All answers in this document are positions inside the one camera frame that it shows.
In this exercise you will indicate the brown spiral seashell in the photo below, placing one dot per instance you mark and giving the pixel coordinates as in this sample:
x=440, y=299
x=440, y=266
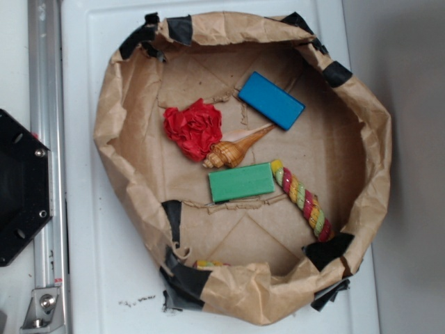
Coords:
x=231, y=150

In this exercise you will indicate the green rectangular block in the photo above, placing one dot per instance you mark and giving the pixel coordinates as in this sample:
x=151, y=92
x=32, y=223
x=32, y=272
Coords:
x=241, y=182

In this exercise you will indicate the brown paper bag bin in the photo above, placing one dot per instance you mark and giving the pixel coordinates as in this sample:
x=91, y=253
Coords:
x=261, y=258

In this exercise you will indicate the red crumpled paper flower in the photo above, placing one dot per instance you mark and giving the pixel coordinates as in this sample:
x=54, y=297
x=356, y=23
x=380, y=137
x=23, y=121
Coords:
x=194, y=129

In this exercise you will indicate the blue rectangular block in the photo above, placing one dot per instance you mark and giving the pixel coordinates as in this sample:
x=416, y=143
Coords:
x=271, y=101

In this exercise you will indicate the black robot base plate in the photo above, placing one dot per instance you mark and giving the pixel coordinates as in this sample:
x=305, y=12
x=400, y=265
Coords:
x=25, y=192

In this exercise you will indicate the aluminium extrusion rail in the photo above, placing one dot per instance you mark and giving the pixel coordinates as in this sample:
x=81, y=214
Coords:
x=51, y=261

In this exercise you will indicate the metal corner bracket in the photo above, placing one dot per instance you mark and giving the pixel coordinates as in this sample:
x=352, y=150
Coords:
x=45, y=312

